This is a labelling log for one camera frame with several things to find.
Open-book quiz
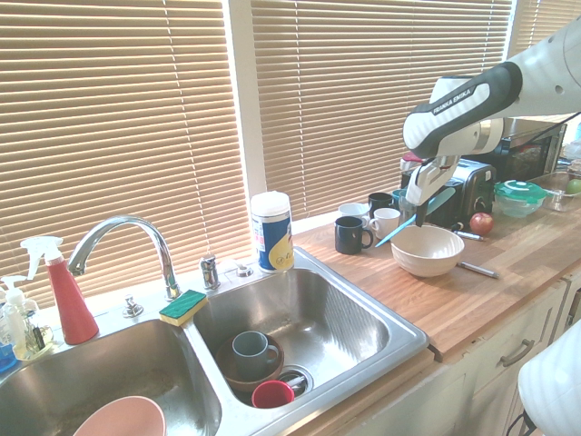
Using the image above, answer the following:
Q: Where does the pink bowl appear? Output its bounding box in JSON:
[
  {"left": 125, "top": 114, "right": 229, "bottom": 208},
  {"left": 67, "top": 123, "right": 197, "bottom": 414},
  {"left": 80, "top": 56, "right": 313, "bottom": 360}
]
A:
[{"left": 72, "top": 395, "right": 167, "bottom": 436}]

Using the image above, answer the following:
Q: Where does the silver utensil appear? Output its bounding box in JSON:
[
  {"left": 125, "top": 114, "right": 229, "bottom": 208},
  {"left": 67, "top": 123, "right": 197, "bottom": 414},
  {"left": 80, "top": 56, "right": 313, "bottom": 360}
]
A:
[{"left": 457, "top": 261, "right": 500, "bottom": 280}]

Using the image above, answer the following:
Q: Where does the clear plastic tray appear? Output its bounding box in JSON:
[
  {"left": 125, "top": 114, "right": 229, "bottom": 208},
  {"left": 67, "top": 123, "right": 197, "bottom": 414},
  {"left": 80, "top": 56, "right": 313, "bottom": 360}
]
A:
[{"left": 542, "top": 171, "right": 581, "bottom": 213}]

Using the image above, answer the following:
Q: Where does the sink drain strainer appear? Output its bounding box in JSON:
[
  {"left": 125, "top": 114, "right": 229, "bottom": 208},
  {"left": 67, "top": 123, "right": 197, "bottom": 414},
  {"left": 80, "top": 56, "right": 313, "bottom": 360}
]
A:
[{"left": 277, "top": 365, "right": 315, "bottom": 395}]

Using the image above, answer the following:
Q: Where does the large black mug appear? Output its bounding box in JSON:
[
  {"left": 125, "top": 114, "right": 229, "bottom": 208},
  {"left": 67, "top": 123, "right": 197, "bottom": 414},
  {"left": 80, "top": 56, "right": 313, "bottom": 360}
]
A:
[{"left": 334, "top": 215, "right": 374, "bottom": 255}]

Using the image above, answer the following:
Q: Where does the blue dish soap bottle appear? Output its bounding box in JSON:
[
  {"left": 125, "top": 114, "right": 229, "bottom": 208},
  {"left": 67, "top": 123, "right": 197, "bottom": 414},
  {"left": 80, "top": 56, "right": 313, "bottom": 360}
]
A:
[{"left": 0, "top": 342, "right": 17, "bottom": 374}]

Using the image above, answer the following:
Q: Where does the white window frame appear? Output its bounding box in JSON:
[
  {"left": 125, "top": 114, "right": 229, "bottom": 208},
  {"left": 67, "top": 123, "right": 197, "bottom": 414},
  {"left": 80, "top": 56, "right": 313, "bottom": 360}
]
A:
[{"left": 222, "top": 0, "right": 268, "bottom": 214}]

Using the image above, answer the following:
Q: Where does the brown wooden bowl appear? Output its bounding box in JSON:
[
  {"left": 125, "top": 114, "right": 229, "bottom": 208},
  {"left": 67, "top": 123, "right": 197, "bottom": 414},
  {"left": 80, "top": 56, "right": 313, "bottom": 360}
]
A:
[{"left": 215, "top": 333, "right": 286, "bottom": 394}]

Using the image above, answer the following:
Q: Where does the grey blue mug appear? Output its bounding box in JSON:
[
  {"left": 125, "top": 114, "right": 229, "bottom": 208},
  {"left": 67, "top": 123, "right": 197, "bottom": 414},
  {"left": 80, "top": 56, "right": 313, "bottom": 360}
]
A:
[{"left": 231, "top": 331, "right": 281, "bottom": 381}]

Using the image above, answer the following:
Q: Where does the white blue wipes canister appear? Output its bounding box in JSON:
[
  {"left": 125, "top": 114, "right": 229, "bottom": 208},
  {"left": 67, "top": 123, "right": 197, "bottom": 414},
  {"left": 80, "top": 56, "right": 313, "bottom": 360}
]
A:
[{"left": 251, "top": 191, "right": 296, "bottom": 275}]

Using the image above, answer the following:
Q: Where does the black floor cable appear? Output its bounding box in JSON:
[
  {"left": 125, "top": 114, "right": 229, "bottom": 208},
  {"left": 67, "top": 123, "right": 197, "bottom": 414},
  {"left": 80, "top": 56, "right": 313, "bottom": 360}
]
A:
[{"left": 506, "top": 408, "right": 535, "bottom": 436}]

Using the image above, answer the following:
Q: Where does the narrow wooden window blind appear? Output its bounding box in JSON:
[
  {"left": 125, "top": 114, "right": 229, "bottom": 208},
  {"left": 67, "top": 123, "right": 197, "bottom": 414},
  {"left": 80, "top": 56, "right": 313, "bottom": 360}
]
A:
[{"left": 507, "top": 0, "right": 581, "bottom": 58}]

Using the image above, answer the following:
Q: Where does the chrome gooseneck faucet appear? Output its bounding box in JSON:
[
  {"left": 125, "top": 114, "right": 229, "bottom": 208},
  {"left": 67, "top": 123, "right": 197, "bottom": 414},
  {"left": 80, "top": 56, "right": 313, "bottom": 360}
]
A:
[{"left": 66, "top": 214, "right": 182, "bottom": 302}]

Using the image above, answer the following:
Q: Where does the red cup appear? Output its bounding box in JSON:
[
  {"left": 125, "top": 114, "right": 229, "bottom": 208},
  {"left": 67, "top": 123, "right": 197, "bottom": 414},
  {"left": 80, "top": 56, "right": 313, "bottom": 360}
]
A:
[{"left": 251, "top": 380, "right": 295, "bottom": 410}]

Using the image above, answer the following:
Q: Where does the teal knife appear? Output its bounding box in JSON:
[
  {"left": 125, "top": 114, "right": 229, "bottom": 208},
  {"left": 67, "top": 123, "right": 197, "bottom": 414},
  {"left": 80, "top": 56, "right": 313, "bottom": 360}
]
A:
[{"left": 374, "top": 186, "right": 457, "bottom": 249}]

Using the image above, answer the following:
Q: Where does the metal cabinet handle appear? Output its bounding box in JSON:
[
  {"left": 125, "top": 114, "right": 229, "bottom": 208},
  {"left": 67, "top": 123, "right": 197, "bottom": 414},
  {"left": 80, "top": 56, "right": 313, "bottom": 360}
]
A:
[{"left": 500, "top": 339, "right": 536, "bottom": 368}]

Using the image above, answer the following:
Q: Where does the clear drinking glass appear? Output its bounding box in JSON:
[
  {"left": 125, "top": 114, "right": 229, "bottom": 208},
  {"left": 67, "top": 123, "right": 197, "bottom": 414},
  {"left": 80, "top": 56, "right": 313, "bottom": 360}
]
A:
[{"left": 398, "top": 194, "right": 418, "bottom": 227}]

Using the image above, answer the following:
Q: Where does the red spray bottle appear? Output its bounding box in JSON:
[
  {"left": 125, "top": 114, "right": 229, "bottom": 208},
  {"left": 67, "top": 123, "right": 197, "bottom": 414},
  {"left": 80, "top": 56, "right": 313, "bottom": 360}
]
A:
[{"left": 20, "top": 235, "right": 100, "bottom": 345}]

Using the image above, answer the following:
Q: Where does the clear bottle yellow liquid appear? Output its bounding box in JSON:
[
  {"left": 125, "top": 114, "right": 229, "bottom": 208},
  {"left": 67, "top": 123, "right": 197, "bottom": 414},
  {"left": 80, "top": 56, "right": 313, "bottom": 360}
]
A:
[{"left": 12, "top": 297, "right": 55, "bottom": 362}]

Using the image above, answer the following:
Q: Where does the red apple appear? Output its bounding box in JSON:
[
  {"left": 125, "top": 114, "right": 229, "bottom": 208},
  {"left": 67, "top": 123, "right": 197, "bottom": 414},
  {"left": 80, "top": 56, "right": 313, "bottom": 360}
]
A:
[{"left": 469, "top": 212, "right": 495, "bottom": 236}]

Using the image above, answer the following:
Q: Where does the chrome sink knob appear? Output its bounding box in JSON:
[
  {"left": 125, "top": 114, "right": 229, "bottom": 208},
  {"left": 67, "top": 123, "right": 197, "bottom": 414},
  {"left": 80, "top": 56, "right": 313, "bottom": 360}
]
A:
[{"left": 122, "top": 293, "right": 144, "bottom": 318}]

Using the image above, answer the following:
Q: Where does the chrome sink sprayer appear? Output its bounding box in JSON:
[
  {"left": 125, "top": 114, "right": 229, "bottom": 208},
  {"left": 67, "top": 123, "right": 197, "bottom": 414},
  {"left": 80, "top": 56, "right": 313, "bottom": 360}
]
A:
[{"left": 200, "top": 254, "right": 222, "bottom": 291}]

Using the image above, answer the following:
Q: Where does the clear pump soap dispenser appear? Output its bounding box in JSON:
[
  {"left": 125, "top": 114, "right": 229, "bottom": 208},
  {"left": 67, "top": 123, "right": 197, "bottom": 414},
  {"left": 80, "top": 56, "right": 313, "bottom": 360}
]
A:
[{"left": 0, "top": 274, "right": 29, "bottom": 360}]

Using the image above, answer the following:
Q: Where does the wide wooden window blind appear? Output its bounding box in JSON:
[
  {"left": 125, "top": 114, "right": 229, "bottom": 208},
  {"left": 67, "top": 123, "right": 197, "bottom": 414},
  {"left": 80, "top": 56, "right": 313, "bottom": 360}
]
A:
[
  {"left": 250, "top": 0, "right": 514, "bottom": 219},
  {"left": 0, "top": 0, "right": 249, "bottom": 314}
]

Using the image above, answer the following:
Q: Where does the green yellow sponge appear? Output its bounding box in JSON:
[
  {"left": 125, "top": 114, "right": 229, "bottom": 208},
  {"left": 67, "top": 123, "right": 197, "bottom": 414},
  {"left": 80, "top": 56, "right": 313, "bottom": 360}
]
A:
[{"left": 158, "top": 289, "right": 209, "bottom": 327}]

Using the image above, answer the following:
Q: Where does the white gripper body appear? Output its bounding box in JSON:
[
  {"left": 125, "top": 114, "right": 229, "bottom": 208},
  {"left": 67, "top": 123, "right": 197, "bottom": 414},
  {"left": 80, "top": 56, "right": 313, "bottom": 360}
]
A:
[{"left": 404, "top": 155, "right": 459, "bottom": 207}]

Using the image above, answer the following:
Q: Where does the black microwave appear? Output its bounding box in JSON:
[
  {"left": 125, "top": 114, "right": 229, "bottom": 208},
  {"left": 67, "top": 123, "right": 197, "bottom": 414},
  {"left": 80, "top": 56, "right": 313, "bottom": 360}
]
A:
[{"left": 492, "top": 115, "right": 569, "bottom": 183}]

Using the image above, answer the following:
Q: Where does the cream kitchen cabinet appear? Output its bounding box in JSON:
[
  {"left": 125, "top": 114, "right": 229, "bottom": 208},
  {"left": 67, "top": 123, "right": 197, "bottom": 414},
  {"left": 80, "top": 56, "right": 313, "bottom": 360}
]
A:
[{"left": 290, "top": 267, "right": 581, "bottom": 436}]

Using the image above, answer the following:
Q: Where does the white mug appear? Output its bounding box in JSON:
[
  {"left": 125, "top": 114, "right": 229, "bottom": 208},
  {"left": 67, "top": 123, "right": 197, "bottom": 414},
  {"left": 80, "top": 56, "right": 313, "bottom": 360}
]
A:
[
  {"left": 338, "top": 202, "right": 371, "bottom": 228},
  {"left": 368, "top": 207, "right": 401, "bottom": 241}
]

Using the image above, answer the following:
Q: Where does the stainless steel double sink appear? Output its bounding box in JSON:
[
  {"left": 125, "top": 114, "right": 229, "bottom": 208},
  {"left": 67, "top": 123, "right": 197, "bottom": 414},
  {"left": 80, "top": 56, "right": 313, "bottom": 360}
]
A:
[{"left": 0, "top": 246, "right": 430, "bottom": 436}]

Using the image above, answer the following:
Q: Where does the black silver toaster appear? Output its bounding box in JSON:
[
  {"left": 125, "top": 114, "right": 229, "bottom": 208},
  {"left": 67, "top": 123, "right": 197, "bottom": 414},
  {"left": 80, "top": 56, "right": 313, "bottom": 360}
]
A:
[{"left": 399, "top": 158, "right": 498, "bottom": 229}]

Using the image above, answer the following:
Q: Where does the green lid food container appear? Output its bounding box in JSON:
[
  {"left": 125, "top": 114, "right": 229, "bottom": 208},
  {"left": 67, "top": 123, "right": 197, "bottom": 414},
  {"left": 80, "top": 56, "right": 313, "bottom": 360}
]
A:
[{"left": 493, "top": 180, "right": 549, "bottom": 219}]

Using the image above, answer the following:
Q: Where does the small black mug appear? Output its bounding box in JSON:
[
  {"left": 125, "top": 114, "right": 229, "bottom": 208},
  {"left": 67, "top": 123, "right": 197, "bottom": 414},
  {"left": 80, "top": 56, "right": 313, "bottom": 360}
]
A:
[{"left": 368, "top": 192, "right": 395, "bottom": 214}]

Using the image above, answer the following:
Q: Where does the cream ribbed bowl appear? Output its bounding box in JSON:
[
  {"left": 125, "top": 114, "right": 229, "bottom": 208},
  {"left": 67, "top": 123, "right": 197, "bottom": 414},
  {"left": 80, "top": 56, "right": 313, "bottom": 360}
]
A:
[{"left": 390, "top": 224, "right": 466, "bottom": 279}]

